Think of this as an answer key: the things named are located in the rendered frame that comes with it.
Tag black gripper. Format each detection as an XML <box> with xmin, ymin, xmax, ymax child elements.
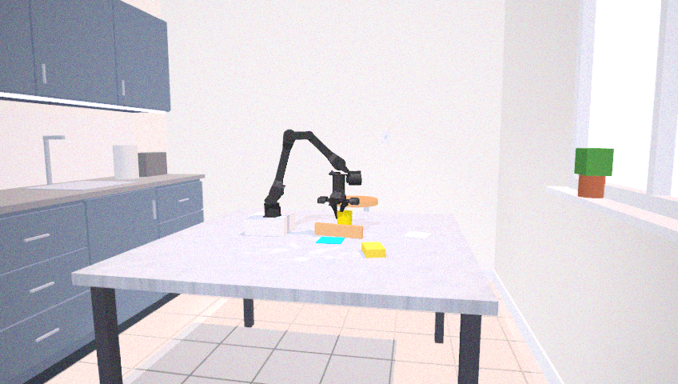
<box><xmin>317</xmin><ymin>186</ymin><xmax>360</xmax><ymax>219</ymax></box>

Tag tan curved bar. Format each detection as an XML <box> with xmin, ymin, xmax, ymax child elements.
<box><xmin>314</xmin><ymin>222</ymin><xmax>363</xmax><ymax>239</ymax></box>

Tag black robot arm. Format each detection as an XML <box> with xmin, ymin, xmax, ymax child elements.
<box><xmin>263</xmin><ymin>129</ymin><xmax>362</xmax><ymax>218</ymax></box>

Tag yellow block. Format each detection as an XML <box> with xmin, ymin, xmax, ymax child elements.
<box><xmin>361</xmin><ymin>242</ymin><xmax>386</xmax><ymax>258</ymax></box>

